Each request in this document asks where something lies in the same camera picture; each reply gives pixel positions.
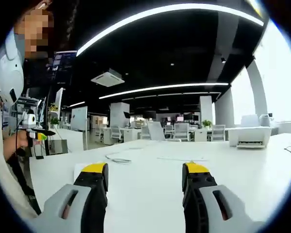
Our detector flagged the person's head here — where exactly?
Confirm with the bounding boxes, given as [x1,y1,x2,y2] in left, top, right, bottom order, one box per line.
[42,0,82,53]

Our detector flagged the dark computer monitor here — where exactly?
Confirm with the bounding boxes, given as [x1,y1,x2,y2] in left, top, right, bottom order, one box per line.
[46,50,78,85]

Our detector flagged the black strap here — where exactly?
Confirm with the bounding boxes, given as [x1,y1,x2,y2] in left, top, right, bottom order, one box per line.
[7,148,42,216]

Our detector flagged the white power strip cable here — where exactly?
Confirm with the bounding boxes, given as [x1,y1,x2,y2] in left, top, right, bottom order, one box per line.
[104,147,146,165]

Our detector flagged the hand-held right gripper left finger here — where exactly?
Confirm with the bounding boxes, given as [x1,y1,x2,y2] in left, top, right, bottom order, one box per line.
[30,162,110,233]

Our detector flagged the white printer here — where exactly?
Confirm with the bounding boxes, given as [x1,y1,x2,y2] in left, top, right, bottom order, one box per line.
[227,125,273,149]

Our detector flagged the white box appliance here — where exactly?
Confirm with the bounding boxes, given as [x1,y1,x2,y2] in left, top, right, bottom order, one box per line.
[240,113,275,128]

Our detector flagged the white worn chest device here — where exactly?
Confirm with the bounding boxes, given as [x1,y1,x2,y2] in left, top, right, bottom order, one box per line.
[0,30,25,106]

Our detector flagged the whiteboard on stand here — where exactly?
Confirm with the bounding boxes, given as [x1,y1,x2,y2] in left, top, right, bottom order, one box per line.
[70,106,88,132]

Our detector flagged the row of white desks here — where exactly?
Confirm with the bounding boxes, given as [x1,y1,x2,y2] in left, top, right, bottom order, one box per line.
[100,127,230,144]

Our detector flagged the person's left hand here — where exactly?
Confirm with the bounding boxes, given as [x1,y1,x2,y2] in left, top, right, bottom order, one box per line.
[4,132,30,163]

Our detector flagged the group of white office chairs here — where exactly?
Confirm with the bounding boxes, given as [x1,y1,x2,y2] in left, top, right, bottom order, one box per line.
[94,120,226,144]

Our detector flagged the person's beige clothing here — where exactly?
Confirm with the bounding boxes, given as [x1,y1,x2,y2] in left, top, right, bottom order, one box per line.
[0,92,39,219]

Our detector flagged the white paper sheet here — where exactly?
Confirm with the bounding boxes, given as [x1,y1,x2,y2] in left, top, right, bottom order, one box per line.
[73,163,88,180]

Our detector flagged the ceiling air conditioner unit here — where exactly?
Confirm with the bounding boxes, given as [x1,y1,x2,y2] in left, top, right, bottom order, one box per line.
[90,68,126,88]

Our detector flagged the small potted plant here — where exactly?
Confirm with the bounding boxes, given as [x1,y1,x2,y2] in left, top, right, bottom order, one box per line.
[49,103,61,130]

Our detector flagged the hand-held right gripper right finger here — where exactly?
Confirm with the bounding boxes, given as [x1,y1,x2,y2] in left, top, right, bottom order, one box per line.
[181,161,265,233]

